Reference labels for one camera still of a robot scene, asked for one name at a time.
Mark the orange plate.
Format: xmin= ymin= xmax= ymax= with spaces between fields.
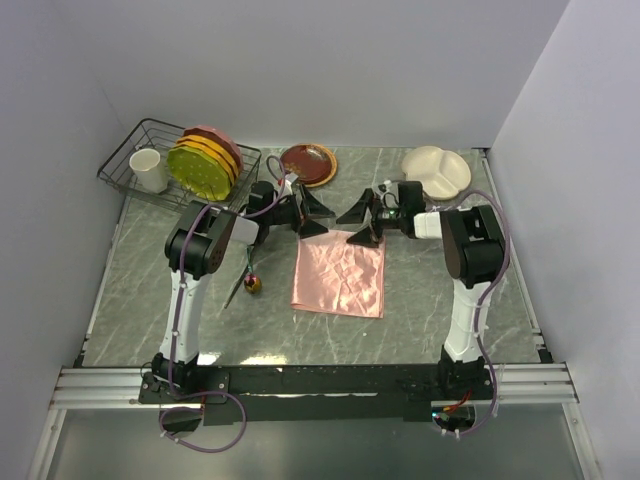
xmin=176 ymin=133 xmax=243 ymax=187

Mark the black utensil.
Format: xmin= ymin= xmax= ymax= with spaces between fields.
xmin=223 ymin=265 xmax=246 ymax=309

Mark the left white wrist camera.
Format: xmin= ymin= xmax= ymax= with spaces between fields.
xmin=282 ymin=172 xmax=299 ymax=196

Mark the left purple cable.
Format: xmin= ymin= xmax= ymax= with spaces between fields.
xmin=158 ymin=154 xmax=301 ymax=454

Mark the white cup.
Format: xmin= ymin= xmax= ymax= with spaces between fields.
xmin=129 ymin=148 xmax=168 ymax=194

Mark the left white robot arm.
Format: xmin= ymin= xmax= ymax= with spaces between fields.
xmin=151 ymin=181 xmax=335 ymax=402

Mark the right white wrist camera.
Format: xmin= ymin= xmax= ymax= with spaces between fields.
xmin=377 ymin=179 xmax=398 ymax=202

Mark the cream divided plate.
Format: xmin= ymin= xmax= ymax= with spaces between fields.
xmin=401 ymin=146 xmax=472 ymax=201

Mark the dark red decorated plate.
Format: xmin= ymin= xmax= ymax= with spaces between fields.
xmin=281 ymin=144 xmax=338 ymax=188

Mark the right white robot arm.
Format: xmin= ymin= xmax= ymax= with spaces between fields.
xmin=337 ymin=181 xmax=510 ymax=399

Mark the pink satin napkin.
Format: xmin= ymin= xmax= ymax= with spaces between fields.
xmin=291 ymin=230 xmax=386 ymax=318

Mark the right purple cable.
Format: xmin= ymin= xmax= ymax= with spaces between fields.
xmin=377 ymin=177 xmax=511 ymax=441

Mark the purple cable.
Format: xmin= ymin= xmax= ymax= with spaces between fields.
xmin=158 ymin=154 xmax=301 ymax=454
xmin=377 ymin=177 xmax=511 ymax=441

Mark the black wire dish rack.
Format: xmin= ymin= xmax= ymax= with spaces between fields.
xmin=96 ymin=118 xmax=263 ymax=213

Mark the green polka dot plate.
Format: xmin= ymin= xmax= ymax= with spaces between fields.
xmin=167 ymin=146 xmax=232 ymax=201

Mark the dark pink plate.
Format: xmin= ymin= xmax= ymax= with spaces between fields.
xmin=182 ymin=125 xmax=243 ymax=164

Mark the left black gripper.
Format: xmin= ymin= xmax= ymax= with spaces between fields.
xmin=265 ymin=184 xmax=334 ymax=239

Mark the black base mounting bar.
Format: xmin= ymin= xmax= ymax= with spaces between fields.
xmin=138 ymin=361 xmax=495 ymax=426

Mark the aluminium frame rail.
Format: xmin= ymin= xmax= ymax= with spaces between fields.
xmin=49 ymin=364 xmax=579 ymax=410

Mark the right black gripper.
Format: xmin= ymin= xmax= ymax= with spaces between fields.
xmin=337 ymin=188 xmax=407 ymax=248

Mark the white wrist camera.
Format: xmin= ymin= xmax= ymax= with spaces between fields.
xmin=282 ymin=172 xmax=299 ymax=196
xmin=377 ymin=179 xmax=398 ymax=202

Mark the iridescent metal spoon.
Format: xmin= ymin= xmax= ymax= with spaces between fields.
xmin=243 ymin=246 xmax=262 ymax=295

